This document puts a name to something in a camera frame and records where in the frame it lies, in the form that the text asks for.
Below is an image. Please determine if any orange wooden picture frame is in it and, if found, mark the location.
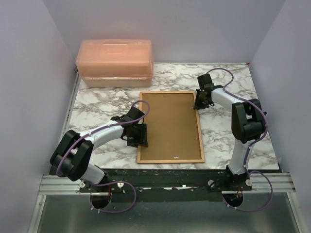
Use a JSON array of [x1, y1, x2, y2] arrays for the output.
[[136, 91, 205, 165]]

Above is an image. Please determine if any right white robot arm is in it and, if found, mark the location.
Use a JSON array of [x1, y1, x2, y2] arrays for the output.
[[193, 85, 267, 190]]

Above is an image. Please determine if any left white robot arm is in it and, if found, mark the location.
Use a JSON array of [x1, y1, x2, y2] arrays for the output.
[[50, 120, 148, 192]]

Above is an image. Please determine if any orange translucent plastic storage box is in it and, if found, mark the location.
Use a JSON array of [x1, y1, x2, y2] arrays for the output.
[[76, 39, 154, 87]]

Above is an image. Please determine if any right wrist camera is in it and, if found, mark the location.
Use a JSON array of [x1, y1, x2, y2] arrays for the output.
[[197, 73, 214, 90]]

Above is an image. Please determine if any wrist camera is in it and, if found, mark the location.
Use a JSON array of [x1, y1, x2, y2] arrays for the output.
[[125, 106, 144, 122], [197, 73, 214, 90]]

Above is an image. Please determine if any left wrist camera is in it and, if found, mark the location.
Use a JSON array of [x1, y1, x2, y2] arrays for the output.
[[125, 106, 144, 122]]

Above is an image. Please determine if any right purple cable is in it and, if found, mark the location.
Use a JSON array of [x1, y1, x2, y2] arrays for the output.
[[206, 67, 274, 212]]

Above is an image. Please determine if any purple cable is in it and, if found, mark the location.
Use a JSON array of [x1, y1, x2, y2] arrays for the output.
[[55, 100, 151, 214], [206, 67, 274, 212]]

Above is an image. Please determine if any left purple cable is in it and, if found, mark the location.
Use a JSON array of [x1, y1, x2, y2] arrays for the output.
[[55, 100, 151, 214]]

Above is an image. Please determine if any aluminium extrusion frame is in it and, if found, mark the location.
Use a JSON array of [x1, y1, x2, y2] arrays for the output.
[[26, 64, 83, 233]]

